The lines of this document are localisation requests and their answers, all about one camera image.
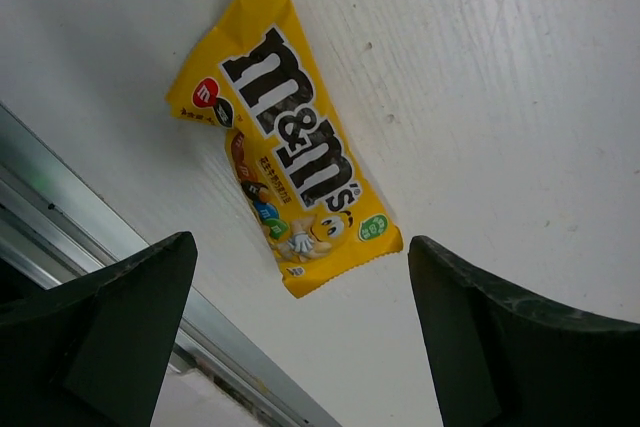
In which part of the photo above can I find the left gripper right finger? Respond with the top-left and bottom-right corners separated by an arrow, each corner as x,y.
408,236 -> 639,426

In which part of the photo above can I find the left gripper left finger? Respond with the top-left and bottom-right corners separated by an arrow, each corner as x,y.
1,232 -> 198,426

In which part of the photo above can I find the yellow M&M's pack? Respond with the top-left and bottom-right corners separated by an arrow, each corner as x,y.
167,0 -> 403,298

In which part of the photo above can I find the aluminium table frame rail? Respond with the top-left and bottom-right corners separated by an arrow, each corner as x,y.
1,110 -> 334,426

